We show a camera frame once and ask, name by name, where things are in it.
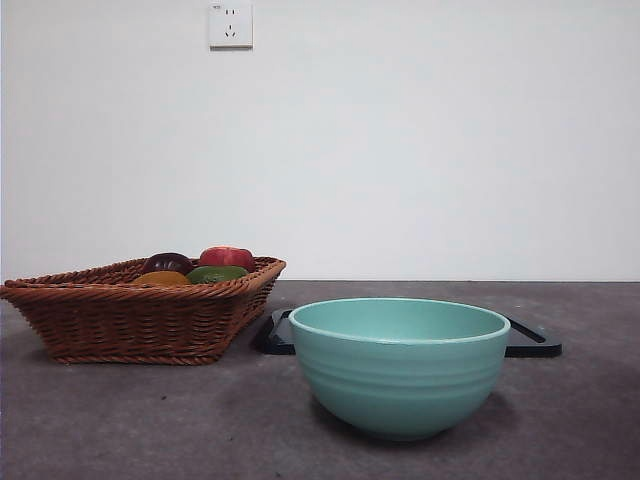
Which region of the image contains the brown wicker basket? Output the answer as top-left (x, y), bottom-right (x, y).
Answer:
top-left (0, 255), bottom-right (288, 365)

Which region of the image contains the red round fruit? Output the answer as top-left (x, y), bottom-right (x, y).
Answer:
top-left (198, 245), bottom-right (255, 271)

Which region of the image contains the dark rectangular tray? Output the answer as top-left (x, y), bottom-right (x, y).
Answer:
top-left (254, 308), bottom-right (563, 359)

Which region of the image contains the yellow-brown kiwifruit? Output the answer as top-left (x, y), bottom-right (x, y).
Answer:
top-left (130, 269), bottom-right (192, 287)

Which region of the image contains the green fruit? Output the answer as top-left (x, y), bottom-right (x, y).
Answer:
top-left (185, 264), bottom-right (250, 285)

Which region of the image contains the white wall socket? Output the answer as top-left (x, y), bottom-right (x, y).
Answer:
top-left (208, 2), bottom-right (254, 51)

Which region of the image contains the teal ribbed bowl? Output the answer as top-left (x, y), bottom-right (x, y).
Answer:
top-left (288, 297), bottom-right (512, 442)

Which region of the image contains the dark purple round fruit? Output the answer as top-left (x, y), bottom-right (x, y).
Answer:
top-left (142, 251), bottom-right (195, 275)

